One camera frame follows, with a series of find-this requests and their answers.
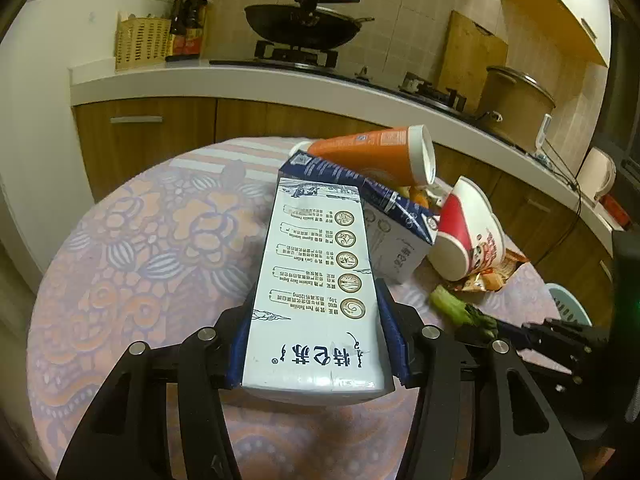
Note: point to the dark sauce bottle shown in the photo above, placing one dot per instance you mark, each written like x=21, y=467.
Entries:
x=196, y=30
x=176, y=35

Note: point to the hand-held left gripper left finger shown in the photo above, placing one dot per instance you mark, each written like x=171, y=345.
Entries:
x=238, y=355

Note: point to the snack wrapper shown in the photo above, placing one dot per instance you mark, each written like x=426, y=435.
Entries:
x=495, y=275

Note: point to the white refrigerator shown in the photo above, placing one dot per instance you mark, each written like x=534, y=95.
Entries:
x=35, y=110

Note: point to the green leafy vegetable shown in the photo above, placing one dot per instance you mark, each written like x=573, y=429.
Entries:
x=452, y=305

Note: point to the yellow wall cabinet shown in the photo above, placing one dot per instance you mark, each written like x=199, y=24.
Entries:
x=560, y=10

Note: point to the yellow woven basket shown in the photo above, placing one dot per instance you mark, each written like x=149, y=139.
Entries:
x=142, y=42

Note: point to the brown rice cooker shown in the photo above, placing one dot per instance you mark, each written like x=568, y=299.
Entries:
x=515, y=105

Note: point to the wooden cutting board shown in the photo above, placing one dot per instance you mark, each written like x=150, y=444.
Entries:
x=470, y=60

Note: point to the black gas stove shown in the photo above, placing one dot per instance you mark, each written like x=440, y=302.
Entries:
x=280, y=63

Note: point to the black wok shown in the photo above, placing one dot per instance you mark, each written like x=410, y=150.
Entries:
x=305, y=30

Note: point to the white electric kettle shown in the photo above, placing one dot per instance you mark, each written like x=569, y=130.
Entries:
x=597, y=172

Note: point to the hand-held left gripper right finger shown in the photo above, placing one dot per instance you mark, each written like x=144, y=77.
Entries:
x=392, y=332

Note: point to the white kitchen countertop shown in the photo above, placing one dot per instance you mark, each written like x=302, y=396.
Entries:
x=150, y=85

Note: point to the red box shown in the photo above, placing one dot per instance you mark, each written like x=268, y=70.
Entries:
x=615, y=210

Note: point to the light blue perforated basket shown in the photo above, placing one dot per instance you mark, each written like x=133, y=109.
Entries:
x=570, y=302

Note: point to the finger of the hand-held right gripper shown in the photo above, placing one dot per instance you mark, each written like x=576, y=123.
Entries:
x=555, y=362
x=560, y=332

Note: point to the white and blue milk carton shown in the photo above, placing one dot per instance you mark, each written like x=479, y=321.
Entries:
x=395, y=255
x=310, y=285

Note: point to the orange paper cup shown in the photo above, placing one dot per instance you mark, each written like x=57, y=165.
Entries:
x=370, y=155

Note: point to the floral tablecloth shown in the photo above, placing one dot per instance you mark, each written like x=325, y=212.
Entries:
x=150, y=260

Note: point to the red and white noodle cup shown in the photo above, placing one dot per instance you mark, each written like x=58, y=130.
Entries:
x=465, y=240

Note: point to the white handheld device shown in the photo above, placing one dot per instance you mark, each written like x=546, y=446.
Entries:
x=545, y=132

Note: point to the orange round bun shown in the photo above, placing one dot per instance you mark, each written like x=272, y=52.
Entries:
x=417, y=195

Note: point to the wooden kitchen cabinet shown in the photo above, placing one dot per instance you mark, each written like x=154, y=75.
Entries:
x=165, y=150

